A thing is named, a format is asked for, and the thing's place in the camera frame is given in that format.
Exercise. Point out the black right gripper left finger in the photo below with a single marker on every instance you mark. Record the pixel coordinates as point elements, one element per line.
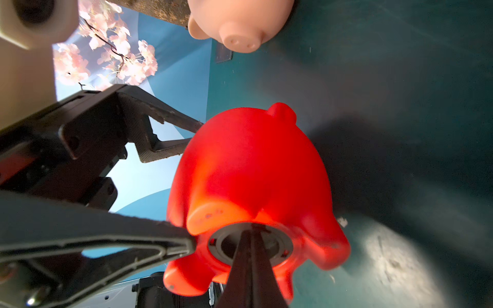
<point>238,291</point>

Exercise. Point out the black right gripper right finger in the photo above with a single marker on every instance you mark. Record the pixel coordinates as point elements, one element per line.
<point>265,290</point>

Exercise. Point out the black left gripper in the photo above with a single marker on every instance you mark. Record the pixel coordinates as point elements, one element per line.
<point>65,150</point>

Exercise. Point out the red piggy bank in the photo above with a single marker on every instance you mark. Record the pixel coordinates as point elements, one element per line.
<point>250,166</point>

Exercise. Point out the pink piggy bank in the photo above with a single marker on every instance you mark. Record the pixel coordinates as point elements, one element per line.
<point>242,26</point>

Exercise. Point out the pink cherry blossom tree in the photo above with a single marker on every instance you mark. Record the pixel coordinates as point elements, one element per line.
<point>130,42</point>

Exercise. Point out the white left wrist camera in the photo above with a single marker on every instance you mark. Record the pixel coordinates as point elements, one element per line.
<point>29,29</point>

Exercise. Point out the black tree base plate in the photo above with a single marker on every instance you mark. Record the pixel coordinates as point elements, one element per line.
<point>223,54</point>

